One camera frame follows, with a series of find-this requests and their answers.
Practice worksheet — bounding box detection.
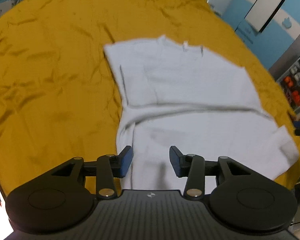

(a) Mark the blue white cabinet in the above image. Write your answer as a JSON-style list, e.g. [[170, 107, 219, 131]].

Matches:
[[219, 0, 300, 71]]

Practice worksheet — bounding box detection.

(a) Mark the white small garment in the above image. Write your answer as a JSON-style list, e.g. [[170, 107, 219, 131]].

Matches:
[[104, 36, 299, 190]]

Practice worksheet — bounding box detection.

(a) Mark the mustard yellow bed cover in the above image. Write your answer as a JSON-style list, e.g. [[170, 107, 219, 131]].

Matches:
[[0, 0, 294, 194]]

